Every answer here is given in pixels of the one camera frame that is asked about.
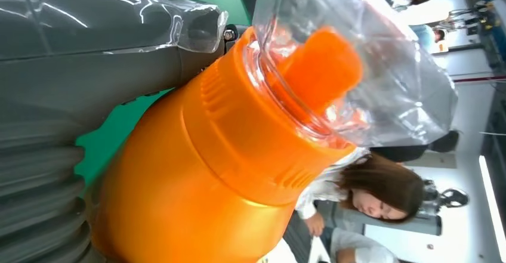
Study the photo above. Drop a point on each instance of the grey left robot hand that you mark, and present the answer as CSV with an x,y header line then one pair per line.
x,y
99,63

